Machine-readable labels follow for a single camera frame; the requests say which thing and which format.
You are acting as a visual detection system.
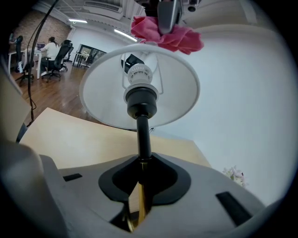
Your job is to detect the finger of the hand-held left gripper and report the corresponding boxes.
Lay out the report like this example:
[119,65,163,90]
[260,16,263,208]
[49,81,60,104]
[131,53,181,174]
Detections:
[157,0,182,35]

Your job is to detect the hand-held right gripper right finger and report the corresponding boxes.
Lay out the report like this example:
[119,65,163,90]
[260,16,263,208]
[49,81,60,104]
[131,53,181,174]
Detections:
[143,152,266,238]

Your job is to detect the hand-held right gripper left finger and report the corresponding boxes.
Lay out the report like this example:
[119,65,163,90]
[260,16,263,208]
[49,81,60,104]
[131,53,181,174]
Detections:
[38,154,140,238]

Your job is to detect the pink cleaning cloth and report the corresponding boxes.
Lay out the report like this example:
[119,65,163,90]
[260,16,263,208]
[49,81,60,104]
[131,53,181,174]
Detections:
[130,15,205,56]

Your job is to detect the white table lamp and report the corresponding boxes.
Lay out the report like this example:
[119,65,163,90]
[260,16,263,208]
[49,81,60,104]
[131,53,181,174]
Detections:
[79,43,201,233]

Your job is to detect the white office desk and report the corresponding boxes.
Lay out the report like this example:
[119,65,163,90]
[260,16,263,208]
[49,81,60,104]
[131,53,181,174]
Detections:
[8,48,51,79]

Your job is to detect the pink potted flowers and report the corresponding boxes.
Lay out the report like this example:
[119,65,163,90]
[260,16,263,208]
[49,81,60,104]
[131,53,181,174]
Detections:
[222,165,249,188]

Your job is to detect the dark glass window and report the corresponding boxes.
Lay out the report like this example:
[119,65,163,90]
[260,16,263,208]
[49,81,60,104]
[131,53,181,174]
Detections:
[78,43,110,68]

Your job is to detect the black office chair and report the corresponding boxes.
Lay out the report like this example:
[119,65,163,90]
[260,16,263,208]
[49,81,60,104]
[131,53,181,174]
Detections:
[14,37,35,85]
[42,40,74,82]

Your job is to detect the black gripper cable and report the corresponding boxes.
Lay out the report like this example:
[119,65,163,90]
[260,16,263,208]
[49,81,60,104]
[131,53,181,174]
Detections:
[26,0,60,128]

